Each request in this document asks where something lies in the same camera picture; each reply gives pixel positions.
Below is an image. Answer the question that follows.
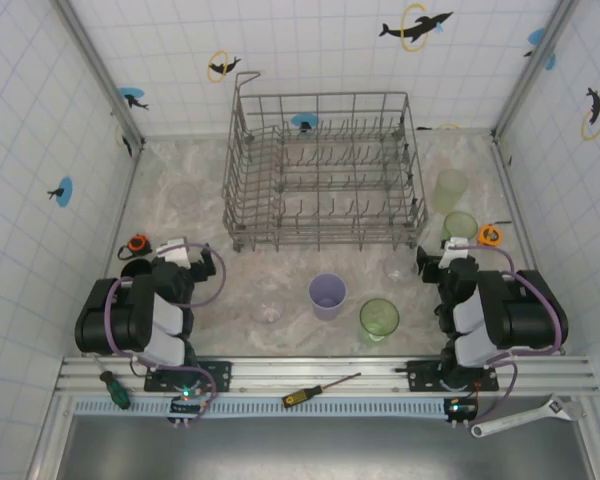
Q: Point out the green translucent plastic cup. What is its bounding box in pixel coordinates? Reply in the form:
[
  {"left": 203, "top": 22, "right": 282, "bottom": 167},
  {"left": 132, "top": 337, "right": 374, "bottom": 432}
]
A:
[
  {"left": 439, "top": 210, "right": 479, "bottom": 242},
  {"left": 358, "top": 297, "right": 401, "bottom": 347}
]

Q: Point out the pale frosted green cup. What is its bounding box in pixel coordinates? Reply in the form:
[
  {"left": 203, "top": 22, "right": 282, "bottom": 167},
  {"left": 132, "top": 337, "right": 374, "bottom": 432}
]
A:
[{"left": 432, "top": 168, "right": 470, "bottom": 213}]

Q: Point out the clear plastic cup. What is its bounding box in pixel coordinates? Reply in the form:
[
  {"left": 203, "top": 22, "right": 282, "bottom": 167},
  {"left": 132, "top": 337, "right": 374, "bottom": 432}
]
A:
[
  {"left": 248, "top": 273, "right": 287, "bottom": 325},
  {"left": 382, "top": 254, "right": 419, "bottom": 285}
]

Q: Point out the purple plastic cup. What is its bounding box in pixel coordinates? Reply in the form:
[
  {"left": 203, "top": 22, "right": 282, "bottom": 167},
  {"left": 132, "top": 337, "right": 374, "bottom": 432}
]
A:
[{"left": 307, "top": 272, "right": 348, "bottom": 322}]

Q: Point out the black orange tape measure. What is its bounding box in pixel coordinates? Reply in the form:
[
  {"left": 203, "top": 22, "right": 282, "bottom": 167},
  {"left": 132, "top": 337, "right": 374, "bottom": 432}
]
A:
[{"left": 117, "top": 232, "right": 153, "bottom": 261}]

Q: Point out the orange yellow tape measure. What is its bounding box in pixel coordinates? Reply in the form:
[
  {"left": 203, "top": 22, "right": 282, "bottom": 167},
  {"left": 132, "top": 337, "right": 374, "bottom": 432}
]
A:
[{"left": 477, "top": 224, "right": 503, "bottom": 247}]

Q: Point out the silver adjustable wrench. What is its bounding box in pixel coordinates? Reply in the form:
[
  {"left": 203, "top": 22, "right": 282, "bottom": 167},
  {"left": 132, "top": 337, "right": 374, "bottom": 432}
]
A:
[{"left": 469, "top": 393, "right": 580, "bottom": 440}]

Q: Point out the black yellow screwdriver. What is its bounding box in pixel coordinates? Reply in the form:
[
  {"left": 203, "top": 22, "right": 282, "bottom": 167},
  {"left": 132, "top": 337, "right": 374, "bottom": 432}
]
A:
[{"left": 281, "top": 372, "right": 363, "bottom": 409}]

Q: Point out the steel sheet panel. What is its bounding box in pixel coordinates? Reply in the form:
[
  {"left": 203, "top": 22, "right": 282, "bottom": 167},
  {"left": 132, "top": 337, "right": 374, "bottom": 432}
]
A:
[{"left": 54, "top": 414, "right": 596, "bottom": 480}]

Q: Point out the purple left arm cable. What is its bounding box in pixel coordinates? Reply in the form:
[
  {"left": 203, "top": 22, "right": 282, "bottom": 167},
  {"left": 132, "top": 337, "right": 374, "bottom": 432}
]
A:
[{"left": 102, "top": 242, "right": 227, "bottom": 426}]

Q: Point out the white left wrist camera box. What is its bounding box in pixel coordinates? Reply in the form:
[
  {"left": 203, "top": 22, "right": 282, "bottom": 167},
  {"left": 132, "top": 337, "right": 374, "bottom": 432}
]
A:
[{"left": 152, "top": 238, "right": 194, "bottom": 269}]

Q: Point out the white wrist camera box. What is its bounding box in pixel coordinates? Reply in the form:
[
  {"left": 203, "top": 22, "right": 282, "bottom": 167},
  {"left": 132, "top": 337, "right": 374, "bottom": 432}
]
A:
[
  {"left": 439, "top": 237, "right": 474, "bottom": 269},
  {"left": 152, "top": 238, "right": 194, "bottom": 269}
]

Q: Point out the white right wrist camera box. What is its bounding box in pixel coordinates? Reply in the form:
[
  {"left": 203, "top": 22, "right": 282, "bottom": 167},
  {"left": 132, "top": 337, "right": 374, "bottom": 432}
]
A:
[{"left": 439, "top": 237, "right": 474, "bottom": 269}]

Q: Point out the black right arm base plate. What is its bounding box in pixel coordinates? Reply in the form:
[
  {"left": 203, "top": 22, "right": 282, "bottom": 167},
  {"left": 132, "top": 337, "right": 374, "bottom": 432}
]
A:
[{"left": 407, "top": 359, "right": 501, "bottom": 394}]

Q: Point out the grey wire dish rack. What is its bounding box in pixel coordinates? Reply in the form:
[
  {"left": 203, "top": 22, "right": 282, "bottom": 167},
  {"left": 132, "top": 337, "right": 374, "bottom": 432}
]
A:
[{"left": 221, "top": 71, "right": 430, "bottom": 254}]

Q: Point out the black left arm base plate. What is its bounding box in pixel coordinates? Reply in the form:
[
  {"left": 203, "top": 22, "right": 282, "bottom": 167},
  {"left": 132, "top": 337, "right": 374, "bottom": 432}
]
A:
[{"left": 144, "top": 359, "right": 233, "bottom": 394}]

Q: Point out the green handled screwdriver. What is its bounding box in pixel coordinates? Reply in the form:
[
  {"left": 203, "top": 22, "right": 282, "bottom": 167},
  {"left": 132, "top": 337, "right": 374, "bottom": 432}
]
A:
[{"left": 90, "top": 353, "right": 132, "bottom": 411}]

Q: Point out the black seal yellow ring sticker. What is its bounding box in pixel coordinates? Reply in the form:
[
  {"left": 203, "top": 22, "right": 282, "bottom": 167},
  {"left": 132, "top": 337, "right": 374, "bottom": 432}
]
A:
[
  {"left": 580, "top": 87, "right": 600, "bottom": 142},
  {"left": 114, "top": 123, "right": 134, "bottom": 159}
]

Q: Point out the slotted pale blue cable duct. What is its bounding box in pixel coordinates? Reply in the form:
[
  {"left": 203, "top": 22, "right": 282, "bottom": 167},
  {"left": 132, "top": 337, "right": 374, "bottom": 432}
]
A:
[{"left": 73, "top": 398, "right": 449, "bottom": 419}]

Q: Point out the small dolphin yellow ring sticker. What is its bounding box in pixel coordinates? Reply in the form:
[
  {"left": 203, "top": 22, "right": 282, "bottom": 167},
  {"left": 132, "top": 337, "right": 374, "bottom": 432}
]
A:
[{"left": 207, "top": 49, "right": 243, "bottom": 83}]

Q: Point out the aluminium frame post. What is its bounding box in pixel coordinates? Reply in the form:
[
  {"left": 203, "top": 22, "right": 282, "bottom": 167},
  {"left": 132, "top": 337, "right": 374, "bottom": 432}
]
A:
[
  {"left": 490, "top": 0, "right": 581, "bottom": 139},
  {"left": 52, "top": 0, "right": 146, "bottom": 151}
]

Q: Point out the large dolphin yellow ring sticker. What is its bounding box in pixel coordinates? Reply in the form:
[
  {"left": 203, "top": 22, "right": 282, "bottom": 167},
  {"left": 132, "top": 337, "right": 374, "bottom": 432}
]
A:
[{"left": 378, "top": 3, "right": 455, "bottom": 53}]

